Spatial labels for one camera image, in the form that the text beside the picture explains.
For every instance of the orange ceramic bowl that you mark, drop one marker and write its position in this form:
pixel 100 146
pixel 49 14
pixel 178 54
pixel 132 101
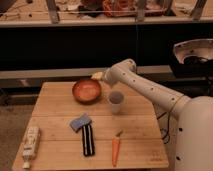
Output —
pixel 86 90

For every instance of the black striped case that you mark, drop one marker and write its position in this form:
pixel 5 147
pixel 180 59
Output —
pixel 88 141

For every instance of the blue sponge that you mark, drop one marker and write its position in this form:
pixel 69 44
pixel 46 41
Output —
pixel 77 123

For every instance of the orange basket on shelf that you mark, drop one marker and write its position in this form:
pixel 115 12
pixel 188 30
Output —
pixel 125 8

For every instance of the white tube bottle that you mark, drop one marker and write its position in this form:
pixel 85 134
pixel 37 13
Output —
pixel 30 146

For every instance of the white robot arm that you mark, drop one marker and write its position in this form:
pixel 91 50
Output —
pixel 194 139

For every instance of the clear plastic cup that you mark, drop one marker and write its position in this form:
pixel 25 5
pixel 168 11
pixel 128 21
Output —
pixel 115 100

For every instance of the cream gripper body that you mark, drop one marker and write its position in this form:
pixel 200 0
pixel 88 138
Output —
pixel 98 76

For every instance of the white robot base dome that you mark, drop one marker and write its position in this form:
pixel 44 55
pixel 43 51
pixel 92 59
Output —
pixel 202 48

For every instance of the orange carrot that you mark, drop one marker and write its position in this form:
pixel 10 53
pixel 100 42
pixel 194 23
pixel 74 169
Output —
pixel 115 148

